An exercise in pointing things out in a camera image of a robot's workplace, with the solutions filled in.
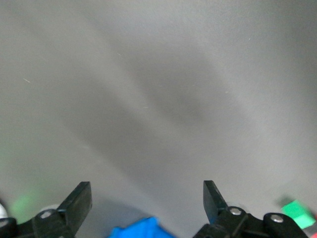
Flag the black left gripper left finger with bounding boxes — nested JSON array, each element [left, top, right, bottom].
[[0, 181, 93, 238]]

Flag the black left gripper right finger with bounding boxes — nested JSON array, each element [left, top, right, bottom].
[[193, 180, 310, 238]]

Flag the green cube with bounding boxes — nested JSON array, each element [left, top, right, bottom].
[[281, 199, 313, 230]]

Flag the blue plastic storage bin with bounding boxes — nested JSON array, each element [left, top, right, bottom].
[[107, 217, 175, 238]]

